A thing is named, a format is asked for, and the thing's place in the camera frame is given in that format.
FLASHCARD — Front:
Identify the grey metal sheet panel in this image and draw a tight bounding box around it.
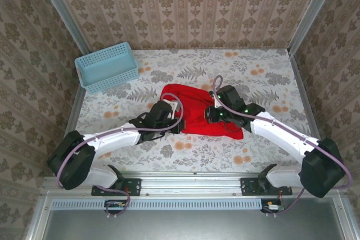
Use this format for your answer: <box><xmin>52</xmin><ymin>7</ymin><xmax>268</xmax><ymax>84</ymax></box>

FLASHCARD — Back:
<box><xmin>42</xmin><ymin>197</ymin><xmax>352</xmax><ymax>240</ymax></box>

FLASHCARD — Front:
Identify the aluminium mounting rail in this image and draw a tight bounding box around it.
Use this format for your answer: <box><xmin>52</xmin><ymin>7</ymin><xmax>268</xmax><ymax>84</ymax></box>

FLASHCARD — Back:
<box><xmin>42</xmin><ymin>172</ymin><xmax>344</xmax><ymax>196</ymax></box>

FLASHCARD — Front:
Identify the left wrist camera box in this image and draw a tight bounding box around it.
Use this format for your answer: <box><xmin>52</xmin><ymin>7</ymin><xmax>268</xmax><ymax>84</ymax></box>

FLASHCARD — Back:
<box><xmin>164</xmin><ymin>99</ymin><xmax>179</xmax><ymax>111</ymax></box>

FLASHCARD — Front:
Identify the aluminium frame post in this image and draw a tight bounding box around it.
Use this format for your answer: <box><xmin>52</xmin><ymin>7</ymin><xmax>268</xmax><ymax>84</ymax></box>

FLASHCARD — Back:
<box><xmin>32</xmin><ymin>0</ymin><xmax>91</xmax><ymax>52</ymax></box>
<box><xmin>288</xmin><ymin>0</ymin><xmax>343</xmax><ymax>55</ymax></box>

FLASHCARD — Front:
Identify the slotted cable duct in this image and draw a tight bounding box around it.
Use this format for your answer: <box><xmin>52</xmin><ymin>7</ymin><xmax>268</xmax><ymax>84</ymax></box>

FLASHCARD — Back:
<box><xmin>51</xmin><ymin>198</ymin><xmax>262</xmax><ymax>210</ymax></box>

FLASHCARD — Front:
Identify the light blue perforated plastic basket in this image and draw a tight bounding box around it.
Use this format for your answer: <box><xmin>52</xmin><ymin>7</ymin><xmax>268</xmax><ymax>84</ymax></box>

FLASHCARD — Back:
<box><xmin>74</xmin><ymin>42</ymin><xmax>140</xmax><ymax>94</ymax></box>

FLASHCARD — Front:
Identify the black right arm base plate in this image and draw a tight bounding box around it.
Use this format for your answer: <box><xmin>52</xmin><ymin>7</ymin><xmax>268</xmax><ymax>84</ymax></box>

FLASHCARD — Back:
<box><xmin>240</xmin><ymin>177</ymin><xmax>293</xmax><ymax>196</ymax></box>

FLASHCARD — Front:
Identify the aluminium table side rail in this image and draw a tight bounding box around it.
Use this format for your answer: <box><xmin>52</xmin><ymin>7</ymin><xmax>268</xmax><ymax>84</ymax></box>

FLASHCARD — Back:
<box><xmin>289</xmin><ymin>51</ymin><xmax>332</xmax><ymax>175</ymax></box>
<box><xmin>53</xmin><ymin>85</ymin><xmax>87</xmax><ymax>176</ymax></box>

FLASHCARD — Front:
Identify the small connector circuit board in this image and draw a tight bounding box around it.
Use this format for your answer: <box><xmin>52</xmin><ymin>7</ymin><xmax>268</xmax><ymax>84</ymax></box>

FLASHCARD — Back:
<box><xmin>104</xmin><ymin>199</ymin><xmax>127</xmax><ymax>214</ymax></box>
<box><xmin>261</xmin><ymin>199</ymin><xmax>284</xmax><ymax>213</ymax></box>

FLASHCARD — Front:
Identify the red t-shirt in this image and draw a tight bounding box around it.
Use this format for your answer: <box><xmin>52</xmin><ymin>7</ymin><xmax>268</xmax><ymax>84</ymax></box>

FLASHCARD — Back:
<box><xmin>160</xmin><ymin>84</ymin><xmax>244</xmax><ymax>141</ymax></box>

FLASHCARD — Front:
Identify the floral patterned tablecloth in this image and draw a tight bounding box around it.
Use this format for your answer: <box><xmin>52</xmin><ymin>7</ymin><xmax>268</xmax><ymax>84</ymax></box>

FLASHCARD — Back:
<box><xmin>64</xmin><ymin>48</ymin><xmax>324</xmax><ymax>173</ymax></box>

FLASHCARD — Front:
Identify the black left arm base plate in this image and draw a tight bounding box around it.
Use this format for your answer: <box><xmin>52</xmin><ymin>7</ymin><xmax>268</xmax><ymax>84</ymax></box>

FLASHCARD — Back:
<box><xmin>91</xmin><ymin>178</ymin><xmax>141</xmax><ymax>197</ymax></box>

